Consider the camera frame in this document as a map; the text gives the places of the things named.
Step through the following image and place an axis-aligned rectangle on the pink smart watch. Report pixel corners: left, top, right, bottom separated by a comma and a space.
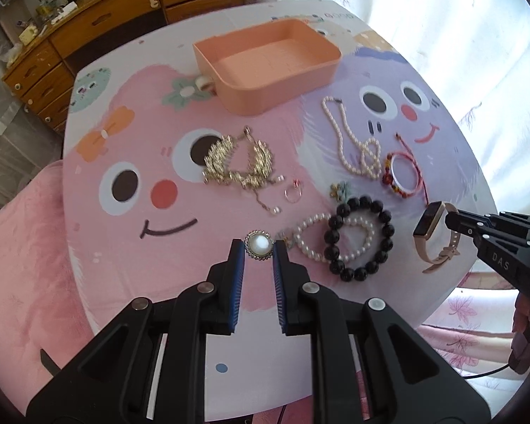
413, 201, 460, 275

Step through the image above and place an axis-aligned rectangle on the black bead bracelet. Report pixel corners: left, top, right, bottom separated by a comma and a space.
322, 195, 395, 283

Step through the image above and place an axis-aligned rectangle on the round pearl brooch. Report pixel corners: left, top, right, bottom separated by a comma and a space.
244, 230, 273, 260

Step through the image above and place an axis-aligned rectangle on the teal flower brooch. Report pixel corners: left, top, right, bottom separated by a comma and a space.
329, 182, 351, 203

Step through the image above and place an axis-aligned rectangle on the pink fluffy blanket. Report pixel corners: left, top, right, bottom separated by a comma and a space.
0, 161, 93, 412

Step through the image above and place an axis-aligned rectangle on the white floral curtain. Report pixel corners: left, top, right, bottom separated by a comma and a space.
333, 0, 530, 214

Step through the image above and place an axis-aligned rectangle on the gold leaf hair comb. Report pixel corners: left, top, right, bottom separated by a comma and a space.
202, 125, 286, 216

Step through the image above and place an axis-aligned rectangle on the pink plastic tray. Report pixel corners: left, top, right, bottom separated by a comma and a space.
193, 18, 343, 116

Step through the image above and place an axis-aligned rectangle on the wooden desk with drawers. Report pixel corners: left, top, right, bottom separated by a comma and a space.
3, 0, 244, 134

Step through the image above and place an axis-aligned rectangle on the yellow mug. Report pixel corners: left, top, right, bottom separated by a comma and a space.
19, 25, 39, 46

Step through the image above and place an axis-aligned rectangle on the red string bead bracelet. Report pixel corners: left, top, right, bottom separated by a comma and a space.
381, 132, 431, 206

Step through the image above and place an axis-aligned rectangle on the black cable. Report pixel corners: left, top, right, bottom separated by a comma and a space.
460, 361, 513, 380

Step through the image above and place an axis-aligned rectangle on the long pearl necklace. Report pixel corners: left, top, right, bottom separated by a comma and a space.
320, 95, 382, 181

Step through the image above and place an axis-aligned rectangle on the white pearl bracelet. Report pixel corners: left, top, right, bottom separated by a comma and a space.
294, 212, 377, 263

